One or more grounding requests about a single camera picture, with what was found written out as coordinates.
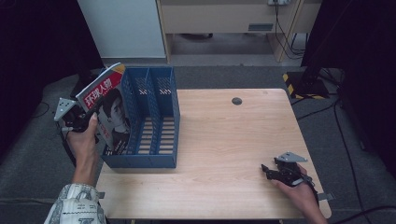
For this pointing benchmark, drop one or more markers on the black curtain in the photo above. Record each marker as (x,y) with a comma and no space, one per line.
(358,62)
(40,49)

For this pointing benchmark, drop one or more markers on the person's left hand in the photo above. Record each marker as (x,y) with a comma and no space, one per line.
(82,141)

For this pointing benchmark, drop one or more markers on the white power strip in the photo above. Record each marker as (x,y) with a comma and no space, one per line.
(278,2)

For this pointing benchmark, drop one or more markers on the white cabinet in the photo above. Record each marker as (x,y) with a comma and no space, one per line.
(123,28)

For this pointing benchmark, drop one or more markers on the person's right hand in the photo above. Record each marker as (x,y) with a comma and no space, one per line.
(300,194)

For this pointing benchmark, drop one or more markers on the grey tape piece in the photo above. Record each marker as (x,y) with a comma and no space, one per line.
(325,196)

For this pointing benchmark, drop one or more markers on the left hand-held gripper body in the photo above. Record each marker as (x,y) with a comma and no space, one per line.
(71,116)

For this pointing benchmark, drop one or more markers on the magazine with portrait cover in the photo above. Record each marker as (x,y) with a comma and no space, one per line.
(107,109)

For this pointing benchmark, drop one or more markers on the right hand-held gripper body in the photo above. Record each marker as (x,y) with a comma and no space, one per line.
(291,171)

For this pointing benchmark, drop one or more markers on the beige wooden desk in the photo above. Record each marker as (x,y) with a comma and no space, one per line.
(230,21)

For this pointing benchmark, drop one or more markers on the blue plastic file rack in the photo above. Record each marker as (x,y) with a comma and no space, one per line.
(146,118)

